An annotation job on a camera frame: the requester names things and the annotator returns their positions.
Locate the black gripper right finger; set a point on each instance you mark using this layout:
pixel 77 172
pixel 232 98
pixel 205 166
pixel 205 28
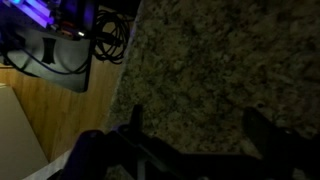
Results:
pixel 286 156

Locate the grey box with black logo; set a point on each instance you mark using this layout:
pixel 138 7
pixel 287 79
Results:
pixel 66 56

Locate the blue lit electronics unit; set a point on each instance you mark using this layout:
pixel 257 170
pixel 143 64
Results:
pixel 33 10

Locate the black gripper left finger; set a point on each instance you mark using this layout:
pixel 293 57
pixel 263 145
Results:
pixel 100 156

